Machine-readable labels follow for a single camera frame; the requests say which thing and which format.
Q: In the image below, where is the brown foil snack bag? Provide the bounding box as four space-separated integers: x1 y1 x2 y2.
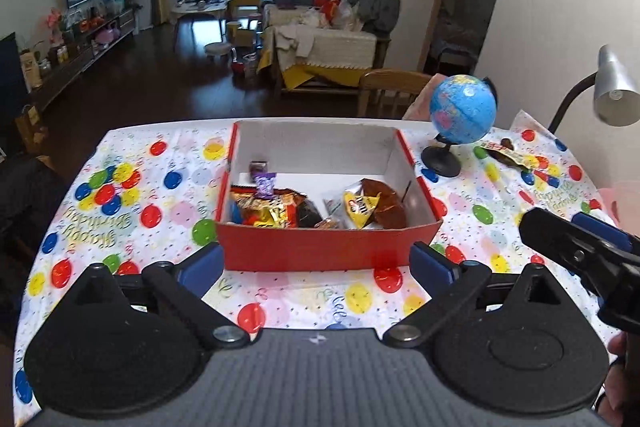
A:
361 178 408 230

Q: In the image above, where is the yellow triangular candy bag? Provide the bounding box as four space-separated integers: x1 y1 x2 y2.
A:
342 184 381 230

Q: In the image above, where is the red chip bag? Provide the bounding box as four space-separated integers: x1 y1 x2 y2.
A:
230 186 306 229

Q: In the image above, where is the purple candy packet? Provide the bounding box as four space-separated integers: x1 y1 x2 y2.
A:
254 172 277 199

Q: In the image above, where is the black snack packet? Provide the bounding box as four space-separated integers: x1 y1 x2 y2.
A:
296 198 323 229

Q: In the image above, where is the blue cookie packet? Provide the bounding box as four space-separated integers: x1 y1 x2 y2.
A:
230 200 243 225

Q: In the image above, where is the small beige candy wrapper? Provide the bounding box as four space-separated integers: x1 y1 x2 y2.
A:
314 217 345 230

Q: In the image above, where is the silver white snack packet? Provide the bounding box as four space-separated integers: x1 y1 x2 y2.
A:
323 196 345 224

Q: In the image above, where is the person's right hand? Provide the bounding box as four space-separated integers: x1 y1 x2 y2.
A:
596 332 628 427

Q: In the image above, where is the balloon print tablecloth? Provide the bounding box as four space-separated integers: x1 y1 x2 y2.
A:
13 113 612 425

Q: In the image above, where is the opened snack wrapper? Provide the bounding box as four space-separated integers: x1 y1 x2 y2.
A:
477 140 535 170

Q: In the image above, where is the silver desk lamp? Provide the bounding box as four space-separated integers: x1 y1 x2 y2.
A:
548 44 639 133

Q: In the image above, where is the red cardboard box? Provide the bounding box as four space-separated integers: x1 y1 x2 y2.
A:
215 119 442 272

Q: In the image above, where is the pink cloth on chair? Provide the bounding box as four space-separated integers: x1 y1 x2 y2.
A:
402 74 446 121

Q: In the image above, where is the blue desk globe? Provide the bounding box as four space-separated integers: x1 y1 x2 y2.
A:
421 75 498 178

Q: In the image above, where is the wooden chair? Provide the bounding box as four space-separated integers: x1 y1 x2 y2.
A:
357 69 432 119

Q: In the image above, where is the small round stool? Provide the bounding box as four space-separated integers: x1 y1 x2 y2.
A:
204 41 236 61

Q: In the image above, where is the tv cabinet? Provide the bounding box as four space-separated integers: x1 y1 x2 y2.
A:
30 8 137 112

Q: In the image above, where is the sofa with cream cover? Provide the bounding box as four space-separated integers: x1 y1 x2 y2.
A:
257 4 390 91

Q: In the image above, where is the coffee table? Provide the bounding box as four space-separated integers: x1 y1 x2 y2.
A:
169 0 232 48

